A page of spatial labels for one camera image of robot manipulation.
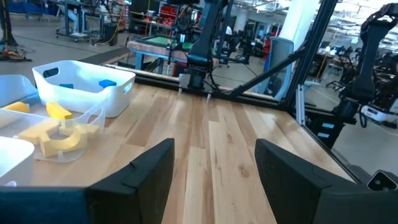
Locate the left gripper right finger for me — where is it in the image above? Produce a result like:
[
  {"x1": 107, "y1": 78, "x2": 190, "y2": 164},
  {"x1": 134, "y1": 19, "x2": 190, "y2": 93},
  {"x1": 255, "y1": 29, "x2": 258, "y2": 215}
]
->
[{"x1": 254, "y1": 138, "x2": 398, "y2": 224}]

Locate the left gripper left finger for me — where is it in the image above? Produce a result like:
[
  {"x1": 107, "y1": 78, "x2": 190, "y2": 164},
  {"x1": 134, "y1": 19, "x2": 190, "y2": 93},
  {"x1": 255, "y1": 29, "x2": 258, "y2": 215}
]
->
[{"x1": 0, "y1": 138, "x2": 175, "y2": 224}]

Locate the thin yellow block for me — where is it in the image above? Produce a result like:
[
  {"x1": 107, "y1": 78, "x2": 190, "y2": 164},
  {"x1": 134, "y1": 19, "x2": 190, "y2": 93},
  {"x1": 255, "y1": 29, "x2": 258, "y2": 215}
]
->
[{"x1": 75, "y1": 123, "x2": 101, "y2": 140}]

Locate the yellow arch block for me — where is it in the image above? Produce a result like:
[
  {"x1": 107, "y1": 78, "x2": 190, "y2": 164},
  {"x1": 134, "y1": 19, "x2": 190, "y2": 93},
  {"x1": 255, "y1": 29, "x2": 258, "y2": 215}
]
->
[{"x1": 39, "y1": 124, "x2": 90, "y2": 159}]

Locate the blue cube block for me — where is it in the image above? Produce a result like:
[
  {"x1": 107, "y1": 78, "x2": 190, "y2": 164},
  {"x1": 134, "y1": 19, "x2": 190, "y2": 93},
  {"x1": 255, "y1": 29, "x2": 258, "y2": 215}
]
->
[{"x1": 98, "y1": 79, "x2": 118, "y2": 89}]

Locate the yellow rectangular block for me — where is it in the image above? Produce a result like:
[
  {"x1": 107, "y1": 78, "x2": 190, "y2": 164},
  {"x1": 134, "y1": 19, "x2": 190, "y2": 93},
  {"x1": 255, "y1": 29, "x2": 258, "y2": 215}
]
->
[
  {"x1": 2, "y1": 101, "x2": 31, "y2": 114},
  {"x1": 16, "y1": 119, "x2": 62, "y2": 146}
]

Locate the white plastic bin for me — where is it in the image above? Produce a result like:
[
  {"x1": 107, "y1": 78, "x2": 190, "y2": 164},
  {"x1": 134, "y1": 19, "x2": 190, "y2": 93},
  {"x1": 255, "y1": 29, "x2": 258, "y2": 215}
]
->
[
  {"x1": 0, "y1": 136, "x2": 35, "y2": 187},
  {"x1": 32, "y1": 59, "x2": 137, "y2": 119}
]

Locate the wooden table green mat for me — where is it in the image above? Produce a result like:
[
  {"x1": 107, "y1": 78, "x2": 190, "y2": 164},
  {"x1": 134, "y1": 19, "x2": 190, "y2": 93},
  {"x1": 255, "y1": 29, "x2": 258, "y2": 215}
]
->
[{"x1": 126, "y1": 34, "x2": 220, "y2": 77}]

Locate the clear plastic bin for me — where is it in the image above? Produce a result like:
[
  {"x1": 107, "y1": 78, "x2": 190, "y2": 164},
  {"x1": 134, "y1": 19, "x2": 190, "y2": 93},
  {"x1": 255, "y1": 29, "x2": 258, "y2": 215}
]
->
[{"x1": 0, "y1": 73, "x2": 107, "y2": 165}]

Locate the red cabinet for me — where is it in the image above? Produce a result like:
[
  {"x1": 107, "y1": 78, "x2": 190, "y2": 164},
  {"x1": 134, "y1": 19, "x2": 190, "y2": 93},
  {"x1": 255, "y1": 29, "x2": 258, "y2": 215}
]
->
[{"x1": 159, "y1": 2, "x2": 178, "y2": 27}]

